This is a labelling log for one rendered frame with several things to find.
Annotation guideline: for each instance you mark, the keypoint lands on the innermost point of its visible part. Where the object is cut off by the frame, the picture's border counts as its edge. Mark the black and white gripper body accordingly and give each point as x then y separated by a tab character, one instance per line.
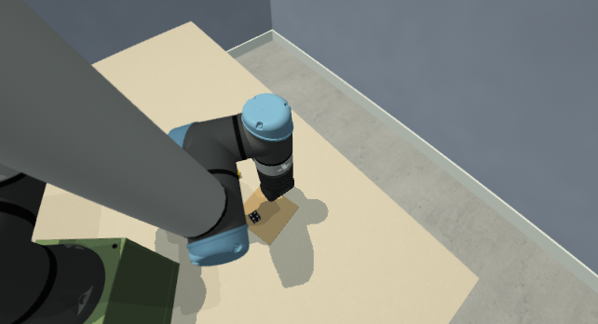
276	184

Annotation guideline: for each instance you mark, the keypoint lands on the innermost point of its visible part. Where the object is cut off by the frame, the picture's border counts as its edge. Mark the tan square mat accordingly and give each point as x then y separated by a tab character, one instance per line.
274	215

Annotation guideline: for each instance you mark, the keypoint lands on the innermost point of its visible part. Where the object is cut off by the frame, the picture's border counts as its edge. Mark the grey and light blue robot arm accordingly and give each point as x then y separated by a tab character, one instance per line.
63	123

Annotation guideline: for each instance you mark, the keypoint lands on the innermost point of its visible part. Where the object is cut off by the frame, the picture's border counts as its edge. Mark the black die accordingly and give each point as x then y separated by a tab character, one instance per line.
255	217

